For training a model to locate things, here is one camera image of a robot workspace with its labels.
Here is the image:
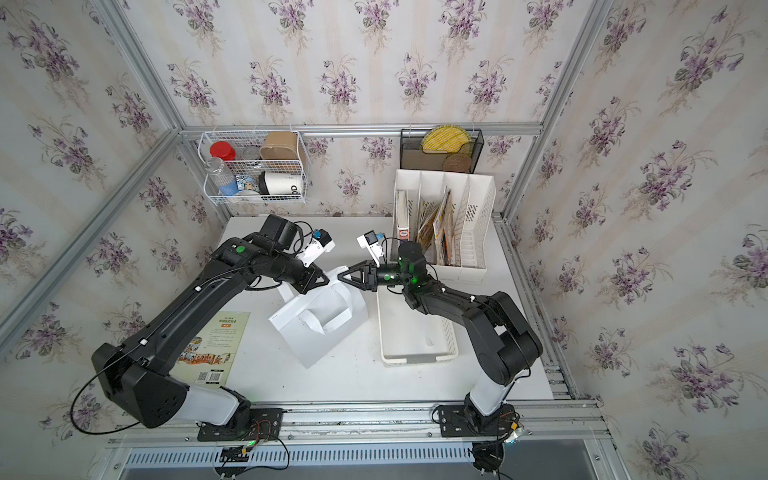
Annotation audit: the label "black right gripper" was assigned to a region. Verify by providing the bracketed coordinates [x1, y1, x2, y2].
[338, 258, 412, 296]

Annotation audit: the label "white insulated delivery bag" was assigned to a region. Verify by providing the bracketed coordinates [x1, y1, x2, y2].
[269, 265, 369, 369]

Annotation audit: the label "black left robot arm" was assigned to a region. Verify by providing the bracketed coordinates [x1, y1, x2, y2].
[91, 215, 334, 437]

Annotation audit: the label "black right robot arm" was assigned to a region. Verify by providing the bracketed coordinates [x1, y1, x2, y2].
[337, 241, 543, 422]

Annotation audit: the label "white perforated plastic basket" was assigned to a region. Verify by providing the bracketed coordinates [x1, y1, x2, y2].
[377, 290, 458, 365]

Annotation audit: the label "yellow brown magazines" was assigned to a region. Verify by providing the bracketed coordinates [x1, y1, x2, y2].
[416, 187, 457, 266]

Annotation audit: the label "white black paper cup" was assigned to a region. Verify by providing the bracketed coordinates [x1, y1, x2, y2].
[258, 171, 304, 196]

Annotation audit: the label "white plastic file organizer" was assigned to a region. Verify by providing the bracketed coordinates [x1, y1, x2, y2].
[391, 170, 496, 283]

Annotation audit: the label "clear plastic water bottle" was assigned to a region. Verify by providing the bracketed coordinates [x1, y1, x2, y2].
[206, 157, 239, 197]

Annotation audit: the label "green illustrated children's book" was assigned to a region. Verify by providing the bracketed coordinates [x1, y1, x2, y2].
[170, 311, 250, 388]

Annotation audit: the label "red lidded jar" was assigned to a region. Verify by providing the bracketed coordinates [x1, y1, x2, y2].
[209, 141, 237, 161]

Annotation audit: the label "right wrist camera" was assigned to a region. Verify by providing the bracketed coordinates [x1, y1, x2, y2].
[357, 230, 385, 267]

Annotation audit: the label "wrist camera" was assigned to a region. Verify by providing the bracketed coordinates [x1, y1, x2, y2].
[357, 230, 385, 267]
[297, 229, 335, 267]

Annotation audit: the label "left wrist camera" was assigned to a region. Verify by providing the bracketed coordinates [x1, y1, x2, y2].
[297, 229, 335, 267]

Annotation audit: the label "white wire wall basket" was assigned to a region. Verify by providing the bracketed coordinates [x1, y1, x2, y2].
[197, 130, 309, 205]

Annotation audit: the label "black mesh wall holder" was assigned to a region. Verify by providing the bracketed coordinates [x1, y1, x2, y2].
[400, 127, 485, 174]

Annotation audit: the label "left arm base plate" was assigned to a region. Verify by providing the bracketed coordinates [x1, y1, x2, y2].
[197, 408, 285, 442]

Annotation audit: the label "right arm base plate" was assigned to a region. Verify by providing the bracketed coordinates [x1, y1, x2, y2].
[430, 403, 521, 439]

